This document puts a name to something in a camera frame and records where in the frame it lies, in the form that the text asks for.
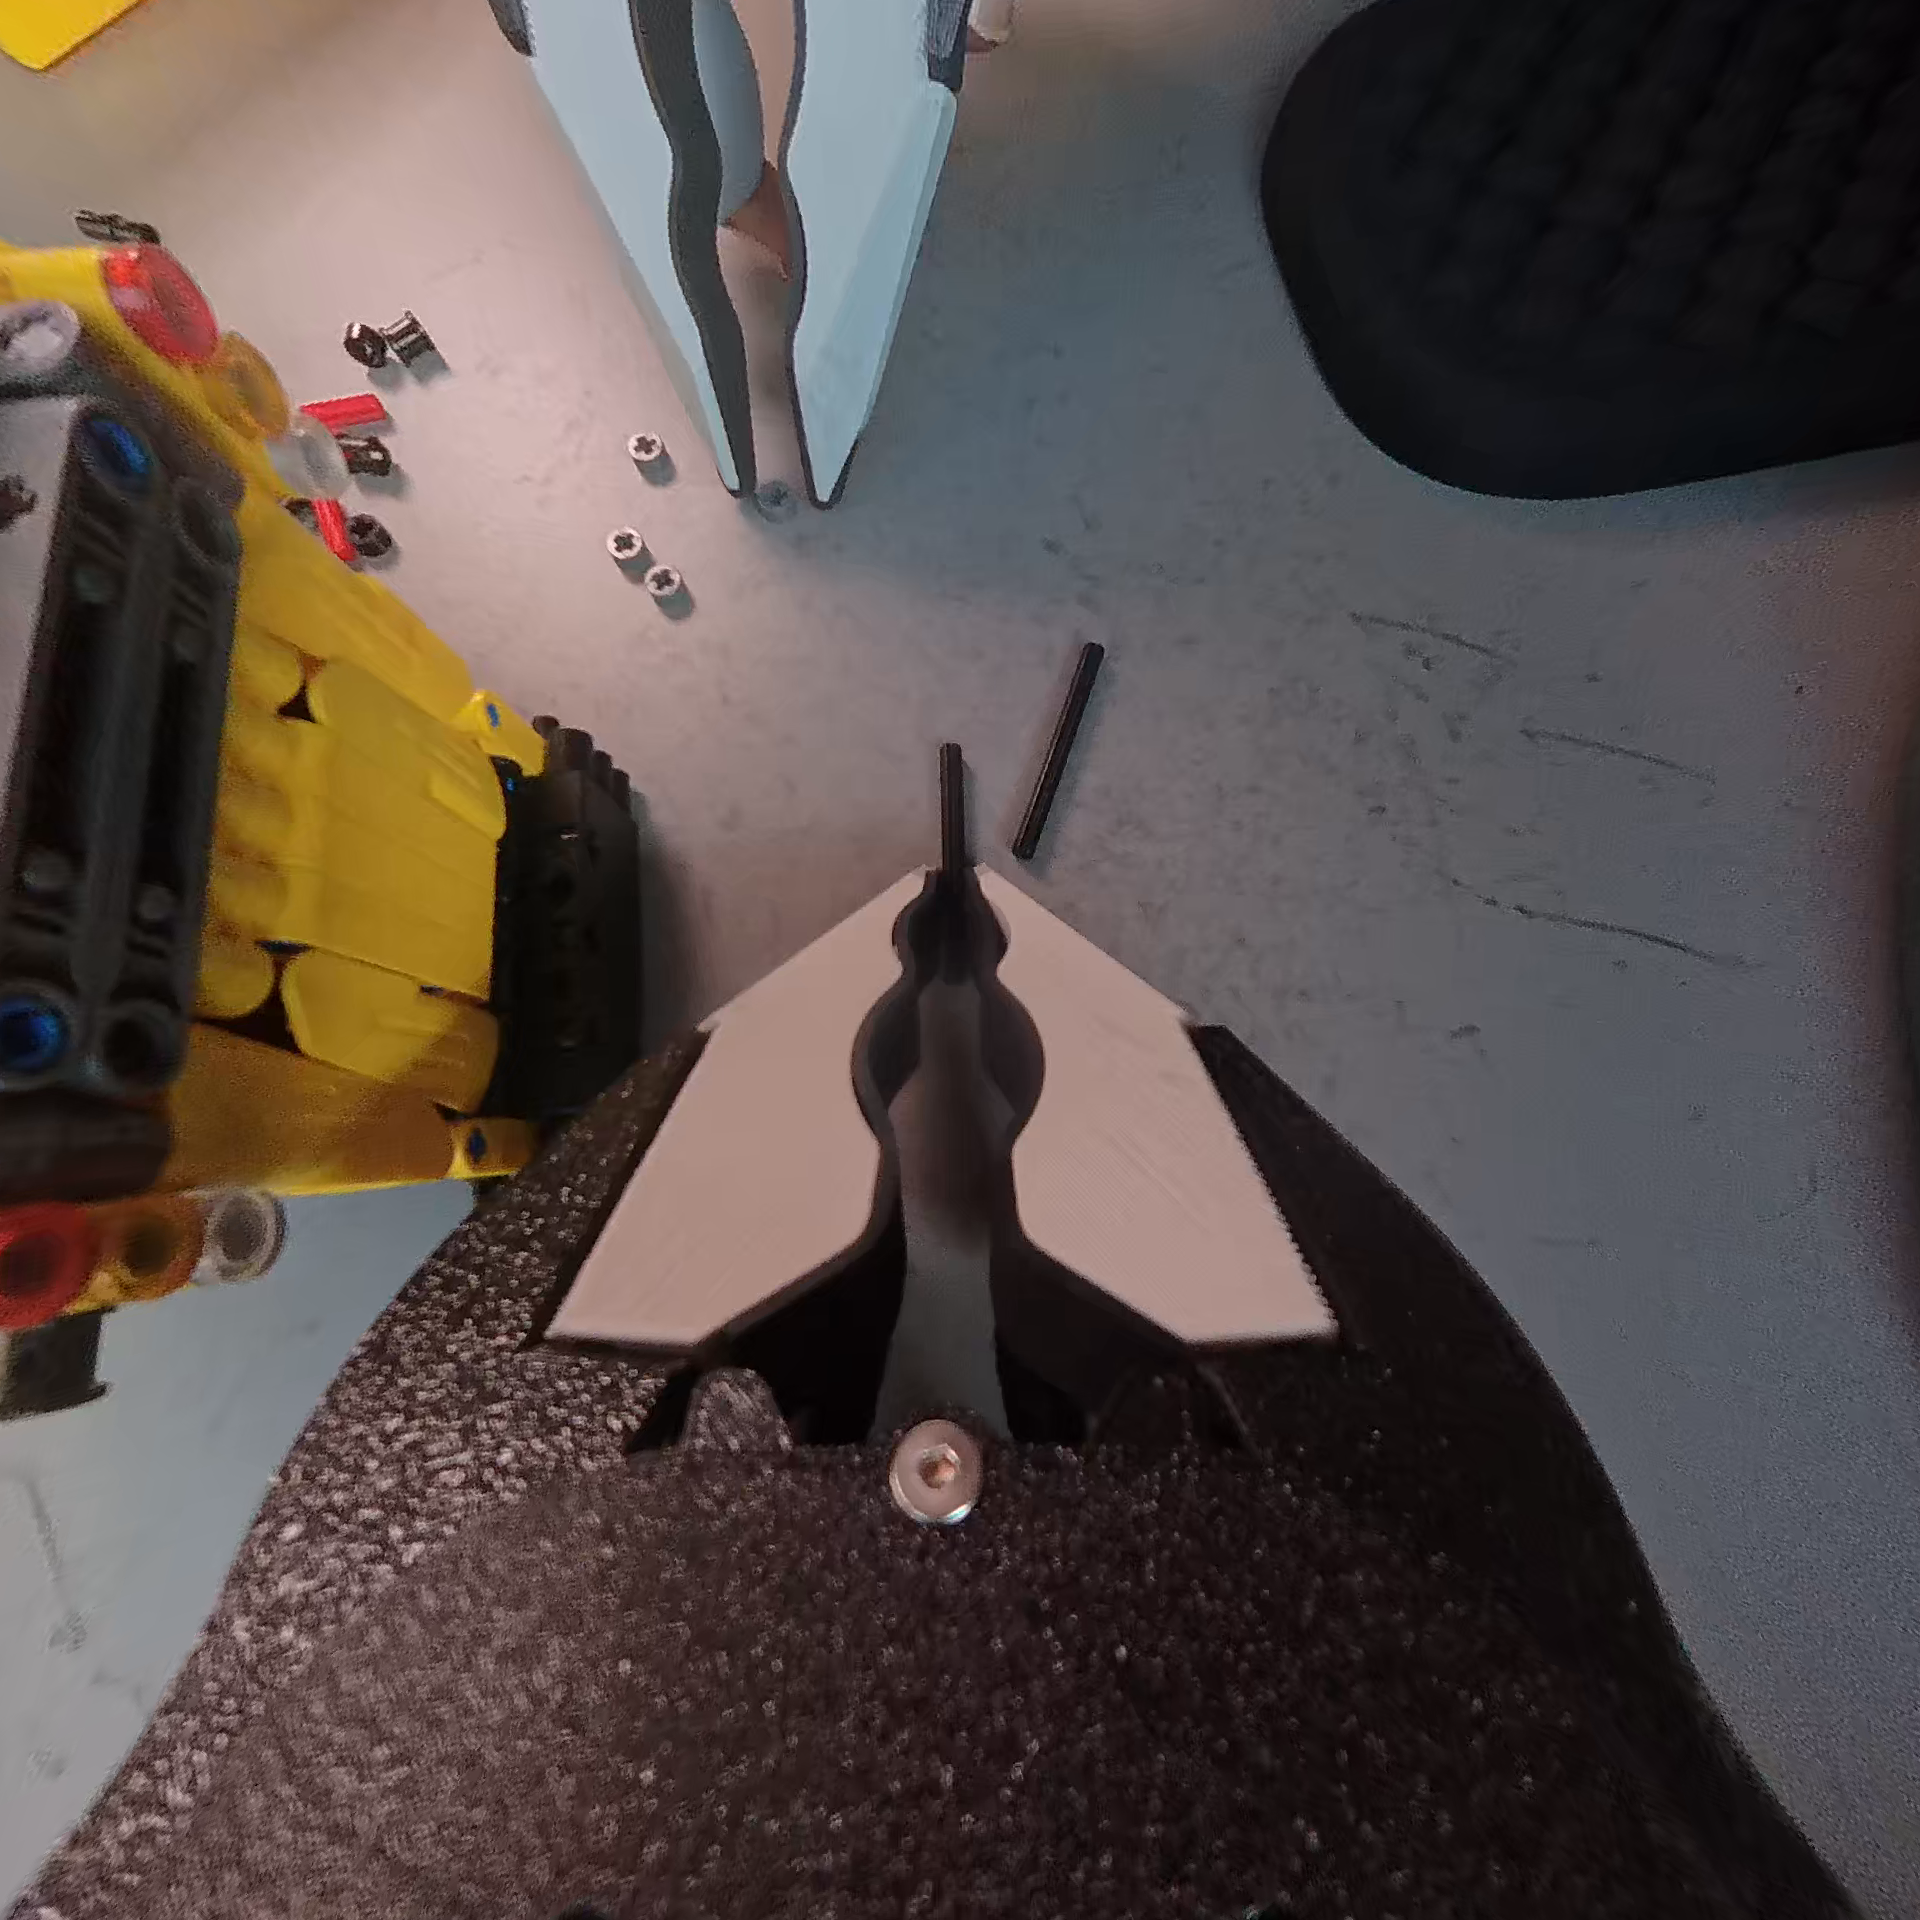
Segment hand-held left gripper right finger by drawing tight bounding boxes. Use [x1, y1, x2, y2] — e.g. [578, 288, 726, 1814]
[967, 865, 1339, 1360]

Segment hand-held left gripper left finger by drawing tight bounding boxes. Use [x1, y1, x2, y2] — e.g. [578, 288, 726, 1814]
[543, 865, 947, 1365]

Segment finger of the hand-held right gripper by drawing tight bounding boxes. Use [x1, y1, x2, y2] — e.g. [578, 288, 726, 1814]
[517, 0, 760, 500]
[767, 0, 962, 512]

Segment black lego axle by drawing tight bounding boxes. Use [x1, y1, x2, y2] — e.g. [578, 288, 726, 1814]
[1012, 641, 1106, 862]
[938, 743, 971, 976]

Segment yellow lego model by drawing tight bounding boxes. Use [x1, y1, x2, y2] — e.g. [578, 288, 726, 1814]
[0, 224, 650, 1423]

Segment small black red lego pieces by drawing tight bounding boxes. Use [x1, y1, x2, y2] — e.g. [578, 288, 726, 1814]
[70, 207, 454, 569]

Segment person's right hand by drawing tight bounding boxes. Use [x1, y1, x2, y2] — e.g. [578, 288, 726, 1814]
[719, 157, 799, 288]

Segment yellow plastic bin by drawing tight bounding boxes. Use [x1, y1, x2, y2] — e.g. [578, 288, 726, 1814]
[0, 0, 147, 73]

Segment dark rounded object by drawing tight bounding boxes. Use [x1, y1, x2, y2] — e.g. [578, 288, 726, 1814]
[1259, 0, 1920, 500]

